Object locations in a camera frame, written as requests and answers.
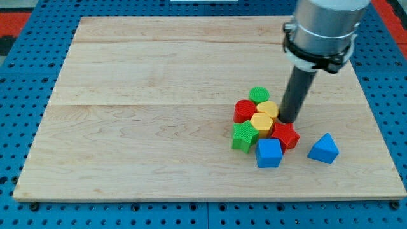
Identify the yellow heart block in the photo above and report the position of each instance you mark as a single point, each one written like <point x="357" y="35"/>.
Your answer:
<point x="269" y="108"/>

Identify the blue cube block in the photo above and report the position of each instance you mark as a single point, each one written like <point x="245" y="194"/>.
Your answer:
<point x="268" y="153"/>

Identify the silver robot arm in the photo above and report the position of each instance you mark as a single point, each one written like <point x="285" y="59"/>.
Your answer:
<point x="321" y="33"/>

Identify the green circle block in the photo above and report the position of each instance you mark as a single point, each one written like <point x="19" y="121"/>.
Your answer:
<point x="258" y="94"/>

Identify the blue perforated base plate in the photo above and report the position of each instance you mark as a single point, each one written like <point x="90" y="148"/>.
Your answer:
<point x="28" y="75"/>

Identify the yellow hexagon block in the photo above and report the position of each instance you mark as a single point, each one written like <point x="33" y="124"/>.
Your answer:
<point x="263" y="124"/>

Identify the red circle block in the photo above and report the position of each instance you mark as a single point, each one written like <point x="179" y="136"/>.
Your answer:
<point x="244" y="110"/>

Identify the blue triangle block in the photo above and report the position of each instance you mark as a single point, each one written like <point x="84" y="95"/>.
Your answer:
<point x="324" y="150"/>

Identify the red star block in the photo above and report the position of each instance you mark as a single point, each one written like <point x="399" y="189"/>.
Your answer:
<point x="286" y="135"/>

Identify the wooden board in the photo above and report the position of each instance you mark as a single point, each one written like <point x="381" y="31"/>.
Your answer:
<point x="142" y="112"/>

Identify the green star block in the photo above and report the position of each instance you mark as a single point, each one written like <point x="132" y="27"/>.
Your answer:
<point x="244" y="136"/>

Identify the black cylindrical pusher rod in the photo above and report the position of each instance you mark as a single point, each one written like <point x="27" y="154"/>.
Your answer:
<point x="296" y="91"/>

